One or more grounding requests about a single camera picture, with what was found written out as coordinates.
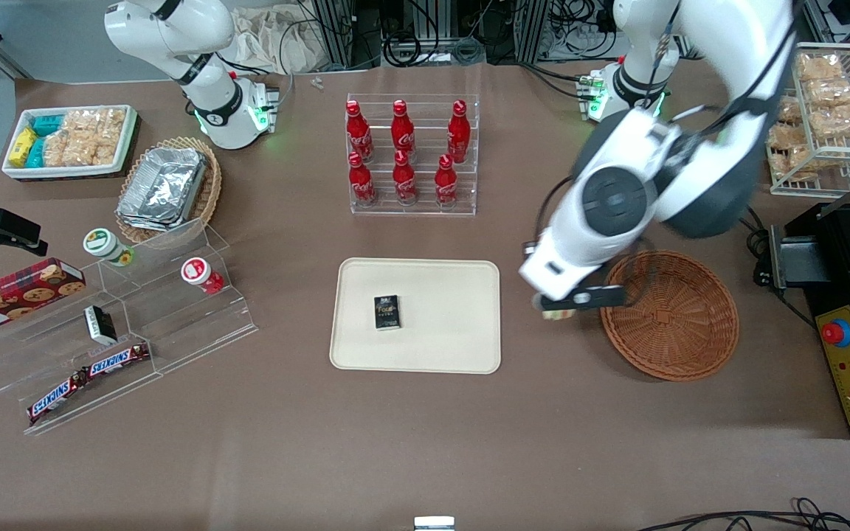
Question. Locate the beige cloth bag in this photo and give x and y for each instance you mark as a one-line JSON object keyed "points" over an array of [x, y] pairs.
{"points": [[270, 40]]}

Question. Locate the clear bag fried snack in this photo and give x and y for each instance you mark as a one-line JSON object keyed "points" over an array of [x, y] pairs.
{"points": [[832, 93], [842, 120], [818, 66], [789, 110], [786, 136]]}

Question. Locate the red cola bottle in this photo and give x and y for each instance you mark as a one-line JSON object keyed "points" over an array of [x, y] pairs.
{"points": [[358, 136], [404, 182], [361, 184], [459, 134], [402, 133], [446, 184]]}

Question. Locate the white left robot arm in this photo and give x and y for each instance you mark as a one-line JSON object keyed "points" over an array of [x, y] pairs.
{"points": [[617, 199]]}

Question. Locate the yellow snack packet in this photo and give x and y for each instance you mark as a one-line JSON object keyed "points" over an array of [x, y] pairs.
{"points": [[22, 147]]}

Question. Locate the red lid yogurt cup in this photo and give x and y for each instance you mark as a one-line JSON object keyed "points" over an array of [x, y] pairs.
{"points": [[196, 271]]}

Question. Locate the beige rectangular tray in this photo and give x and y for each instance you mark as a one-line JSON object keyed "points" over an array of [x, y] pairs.
{"points": [[447, 317]]}

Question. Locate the red tartan cookie box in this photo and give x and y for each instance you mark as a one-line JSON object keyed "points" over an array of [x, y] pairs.
{"points": [[12, 295]]}

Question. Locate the clear acrylic bottle rack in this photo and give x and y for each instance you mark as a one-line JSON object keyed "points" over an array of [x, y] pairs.
{"points": [[425, 203]]}

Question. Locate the stacked aluminium foil containers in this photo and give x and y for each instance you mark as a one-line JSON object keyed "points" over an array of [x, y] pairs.
{"points": [[163, 188]]}

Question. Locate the small black box gold print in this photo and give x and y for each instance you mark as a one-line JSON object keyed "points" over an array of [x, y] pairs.
{"points": [[387, 313]]}

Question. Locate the brown snickers bar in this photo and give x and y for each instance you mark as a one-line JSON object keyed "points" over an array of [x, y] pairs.
{"points": [[115, 360], [56, 398]]}

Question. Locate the small black white box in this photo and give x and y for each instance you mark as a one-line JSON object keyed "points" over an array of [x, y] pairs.
{"points": [[100, 324]]}

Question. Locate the teal snack packet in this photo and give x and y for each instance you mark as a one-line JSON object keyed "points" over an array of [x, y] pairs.
{"points": [[47, 125], [36, 153]]}

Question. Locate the aluminium profile frame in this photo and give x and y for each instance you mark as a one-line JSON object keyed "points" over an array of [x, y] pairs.
{"points": [[532, 29], [333, 29]]}

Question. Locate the brown round wicker basket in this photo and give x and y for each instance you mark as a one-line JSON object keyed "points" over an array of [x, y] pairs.
{"points": [[676, 324]]}

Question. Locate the black machine housing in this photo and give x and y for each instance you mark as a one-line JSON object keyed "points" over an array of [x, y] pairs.
{"points": [[845, 258]]}

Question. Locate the triangular sandwich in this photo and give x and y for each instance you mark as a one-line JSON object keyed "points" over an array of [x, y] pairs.
{"points": [[559, 316]]}

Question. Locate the white rectangular snack tray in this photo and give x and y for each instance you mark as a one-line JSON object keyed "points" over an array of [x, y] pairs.
{"points": [[19, 172]]}

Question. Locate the light oval wicker basket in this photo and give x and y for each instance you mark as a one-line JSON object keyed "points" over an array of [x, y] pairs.
{"points": [[209, 188]]}

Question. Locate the clear acrylic step shelf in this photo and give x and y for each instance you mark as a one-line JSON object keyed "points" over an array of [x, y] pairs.
{"points": [[196, 324]]}

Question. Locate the green lid yogurt cup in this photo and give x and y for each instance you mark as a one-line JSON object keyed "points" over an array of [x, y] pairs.
{"points": [[102, 243]]}

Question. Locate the white silver edge device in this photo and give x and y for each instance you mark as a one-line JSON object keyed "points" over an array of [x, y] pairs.
{"points": [[434, 523]]}

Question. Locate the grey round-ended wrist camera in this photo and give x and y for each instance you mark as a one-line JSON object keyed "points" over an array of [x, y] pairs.
{"points": [[538, 302]]}

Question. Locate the clear rice cracker bag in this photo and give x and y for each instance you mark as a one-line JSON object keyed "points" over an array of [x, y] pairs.
{"points": [[67, 144], [109, 136]]}

